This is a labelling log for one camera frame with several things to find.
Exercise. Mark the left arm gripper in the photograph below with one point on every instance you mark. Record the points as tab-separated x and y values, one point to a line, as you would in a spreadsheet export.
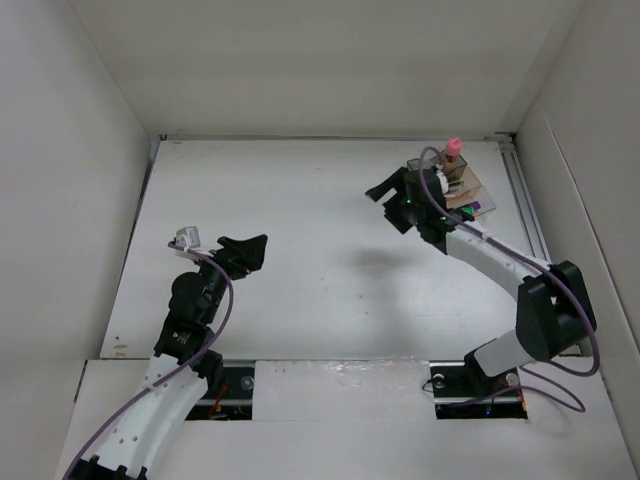
247	252

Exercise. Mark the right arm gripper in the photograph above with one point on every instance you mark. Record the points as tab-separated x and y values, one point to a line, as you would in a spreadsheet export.
396	180

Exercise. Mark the pink capped crayon bottle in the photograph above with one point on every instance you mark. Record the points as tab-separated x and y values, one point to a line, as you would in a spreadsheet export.
452	151

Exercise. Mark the green cap highlighter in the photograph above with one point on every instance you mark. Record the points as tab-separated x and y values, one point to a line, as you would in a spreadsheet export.
462	214

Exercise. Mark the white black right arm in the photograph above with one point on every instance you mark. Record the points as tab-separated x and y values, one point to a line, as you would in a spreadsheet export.
553	309

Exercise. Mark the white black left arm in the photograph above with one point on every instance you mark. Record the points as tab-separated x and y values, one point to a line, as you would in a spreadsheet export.
183	367

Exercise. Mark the clear acrylic desk organizer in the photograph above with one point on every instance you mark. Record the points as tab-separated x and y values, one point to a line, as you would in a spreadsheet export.
473	190

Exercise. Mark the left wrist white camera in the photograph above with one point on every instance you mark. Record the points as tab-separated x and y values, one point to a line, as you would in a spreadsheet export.
186	240

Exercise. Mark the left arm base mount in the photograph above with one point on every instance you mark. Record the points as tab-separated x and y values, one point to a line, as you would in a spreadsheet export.
232	401

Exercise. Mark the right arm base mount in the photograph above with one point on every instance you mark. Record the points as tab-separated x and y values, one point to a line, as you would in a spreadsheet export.
459	394

